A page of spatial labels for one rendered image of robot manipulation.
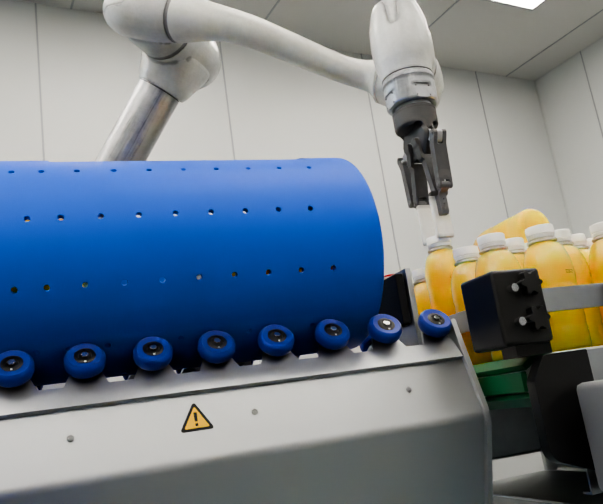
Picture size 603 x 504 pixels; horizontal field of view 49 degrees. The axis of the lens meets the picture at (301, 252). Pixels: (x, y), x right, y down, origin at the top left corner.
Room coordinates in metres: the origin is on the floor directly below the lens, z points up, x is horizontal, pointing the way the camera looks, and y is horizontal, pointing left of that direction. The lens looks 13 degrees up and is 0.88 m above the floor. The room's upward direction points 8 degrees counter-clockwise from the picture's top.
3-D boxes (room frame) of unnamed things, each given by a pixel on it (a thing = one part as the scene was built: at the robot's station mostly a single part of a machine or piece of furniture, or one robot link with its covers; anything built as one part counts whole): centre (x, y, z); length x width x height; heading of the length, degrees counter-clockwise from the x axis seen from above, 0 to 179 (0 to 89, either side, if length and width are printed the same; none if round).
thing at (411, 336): (0.99, -0.13, 0.99); 0.10 x 0.02 x 0.12; 20
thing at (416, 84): (1.06, -0.23, 1.37); 0.09 x 0.09 x 0.06
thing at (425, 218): (1.08, -0.22, 1.14); 0.03 x 0.01 x 0.07; 110
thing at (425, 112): (1.06, -0.23, 1.30); 0.08 x 0.07 x 0.09; 20
